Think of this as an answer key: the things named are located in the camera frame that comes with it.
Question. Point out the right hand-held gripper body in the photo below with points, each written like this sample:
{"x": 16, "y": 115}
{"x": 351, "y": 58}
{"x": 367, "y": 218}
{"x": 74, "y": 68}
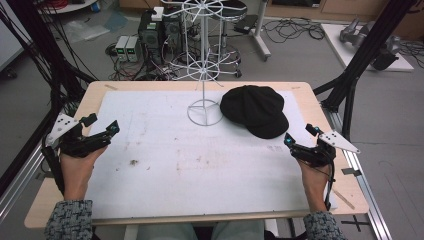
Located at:
{"x": 316, "y": 155}

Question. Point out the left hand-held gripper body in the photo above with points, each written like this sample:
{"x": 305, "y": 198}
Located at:
{"x": 83, "y": 145}

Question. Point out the person's right hand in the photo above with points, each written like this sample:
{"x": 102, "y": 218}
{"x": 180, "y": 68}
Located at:
{"x": 315, "y": 185}

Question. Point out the person's left hand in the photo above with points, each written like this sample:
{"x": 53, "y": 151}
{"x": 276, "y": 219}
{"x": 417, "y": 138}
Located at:
{"x": 76, "y": 176}

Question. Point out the grey tape piece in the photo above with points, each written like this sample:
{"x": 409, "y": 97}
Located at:
{"x": 351, "y": 171}

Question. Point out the black hat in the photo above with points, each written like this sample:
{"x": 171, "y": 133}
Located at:
{"x": 255, "y": 110}

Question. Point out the thin wooden stick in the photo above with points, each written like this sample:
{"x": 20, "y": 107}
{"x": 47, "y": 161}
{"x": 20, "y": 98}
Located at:
{"x": 344, "y": 199}

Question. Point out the grey power supply unit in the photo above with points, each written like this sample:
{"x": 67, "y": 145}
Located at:
{"x": 133, "y": 48}
{"x": 121, "y": 48}

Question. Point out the black tape cross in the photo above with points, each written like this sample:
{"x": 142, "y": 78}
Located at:
{"x": 356, "y": 223}

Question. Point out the white floor platform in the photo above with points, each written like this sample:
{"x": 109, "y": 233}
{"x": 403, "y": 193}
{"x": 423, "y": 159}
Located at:
{"x": 346, "y": 55}

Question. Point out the clear plastic bag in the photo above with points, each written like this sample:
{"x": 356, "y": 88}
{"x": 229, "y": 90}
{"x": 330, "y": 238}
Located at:
{"x": 85, "y": 30}

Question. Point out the white table mat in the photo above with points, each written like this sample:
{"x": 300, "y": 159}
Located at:
{"x": 200, "y": 166}

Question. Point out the black computer tower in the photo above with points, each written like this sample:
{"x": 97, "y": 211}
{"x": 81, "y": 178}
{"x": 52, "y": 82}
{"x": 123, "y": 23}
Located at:
{"x": 150, "y": 36}
{"x": 172, "y": 33}

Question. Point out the blue plastic sheet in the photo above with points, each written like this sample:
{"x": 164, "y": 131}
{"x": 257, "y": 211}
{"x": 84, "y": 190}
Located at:
{"x": 116, "y": 21}

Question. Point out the grey robot part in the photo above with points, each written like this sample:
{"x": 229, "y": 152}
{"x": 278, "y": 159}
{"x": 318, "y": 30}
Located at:
{"x": 358, "y": 35}

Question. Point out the white table leg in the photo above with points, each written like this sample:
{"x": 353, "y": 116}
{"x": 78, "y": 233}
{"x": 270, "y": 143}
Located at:
{"x": 260, "y": 30}

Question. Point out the white round table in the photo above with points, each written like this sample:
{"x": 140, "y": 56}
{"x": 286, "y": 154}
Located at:
{"x": 66, "y": 8}

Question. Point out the white power strip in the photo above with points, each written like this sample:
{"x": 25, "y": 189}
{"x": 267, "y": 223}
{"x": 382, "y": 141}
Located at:
{"x": 157, "y": 14}

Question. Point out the black flat box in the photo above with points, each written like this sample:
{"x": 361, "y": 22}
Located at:
{"x": 246, "y": 24}

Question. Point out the person's legs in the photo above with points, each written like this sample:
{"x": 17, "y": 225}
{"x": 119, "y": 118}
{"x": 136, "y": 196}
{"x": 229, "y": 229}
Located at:
{"x": 200, "y": 231}

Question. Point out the black round stool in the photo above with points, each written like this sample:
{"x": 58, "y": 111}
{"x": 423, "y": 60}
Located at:
{"x": 230, "y": 10}

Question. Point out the aluminium rail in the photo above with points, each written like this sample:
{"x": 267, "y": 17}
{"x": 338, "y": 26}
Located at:
{"x": 365, "y": 193}
{"x": 20, "y": 183}

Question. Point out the black metal frame stand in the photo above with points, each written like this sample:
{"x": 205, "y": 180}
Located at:
{"x": 366, "y": 53}
{"x": 40, "y": 50}

